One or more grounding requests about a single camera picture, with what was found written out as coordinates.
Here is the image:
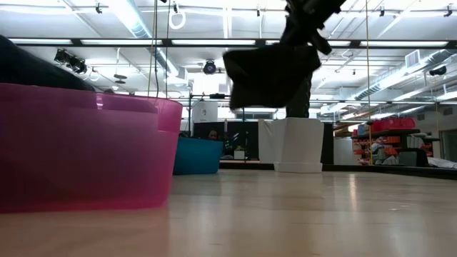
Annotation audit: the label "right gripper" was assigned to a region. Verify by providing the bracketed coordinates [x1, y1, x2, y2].
[280, 0, 347, 56]

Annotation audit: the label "dark grey baseball cap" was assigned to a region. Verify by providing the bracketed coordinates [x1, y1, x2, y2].
[222, 44, 323, 111]

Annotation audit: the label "blue denim baseball cap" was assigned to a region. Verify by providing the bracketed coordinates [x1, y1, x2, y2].
[0, 34, 96, 93]

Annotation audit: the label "white LED light strip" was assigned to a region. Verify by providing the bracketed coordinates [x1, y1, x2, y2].
[265, 39, 353, 47]
[359, 40, 449, 48]
[7, 38, 73, 46]
[80, 39, 164, 46]
[171, 39, 256, 46]

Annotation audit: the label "green columnar cactus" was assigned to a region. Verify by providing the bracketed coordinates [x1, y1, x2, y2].
[285, 73, 312, 120]

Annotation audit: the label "black ceiling spotlight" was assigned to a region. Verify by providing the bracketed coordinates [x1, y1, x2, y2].
[202, 59, 218, 76]
[428, 65, 448, 77]

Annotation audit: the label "white plant pot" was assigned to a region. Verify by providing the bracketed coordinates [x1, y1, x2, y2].
[257, 117, 326, 174]

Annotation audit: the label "white air vent grille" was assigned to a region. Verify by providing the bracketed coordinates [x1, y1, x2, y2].
[404, 49, 421, 69]

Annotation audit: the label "red storage bins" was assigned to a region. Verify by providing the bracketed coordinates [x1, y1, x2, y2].
[370, 117, 417, 133]

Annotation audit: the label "storage shelf with parts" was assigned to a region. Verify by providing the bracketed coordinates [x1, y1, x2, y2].
[351, 128, 441, 167]

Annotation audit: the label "teal plastic bin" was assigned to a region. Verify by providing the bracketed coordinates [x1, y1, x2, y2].
[172, 136, 224, 176]

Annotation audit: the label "black office chair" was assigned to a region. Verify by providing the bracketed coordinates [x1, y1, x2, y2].
[397, 147, 430, 168]

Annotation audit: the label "black ceiling track lights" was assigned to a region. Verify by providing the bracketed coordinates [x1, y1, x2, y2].
[53, 48, 89, 76]

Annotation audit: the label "pink translucent plastic bin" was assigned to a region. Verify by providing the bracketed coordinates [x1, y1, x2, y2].
[0, 82, 184, 215]

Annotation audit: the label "black background rig frame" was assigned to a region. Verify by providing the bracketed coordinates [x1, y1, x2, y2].
[188, 93, 233, 123]

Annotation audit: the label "silver ventilation duct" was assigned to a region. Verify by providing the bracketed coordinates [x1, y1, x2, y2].
[351, 49, 457, 102]
[106, 0, 189, 85]

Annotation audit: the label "white cable loop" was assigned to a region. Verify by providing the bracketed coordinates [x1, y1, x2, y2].
[168, 9, 187, 31]

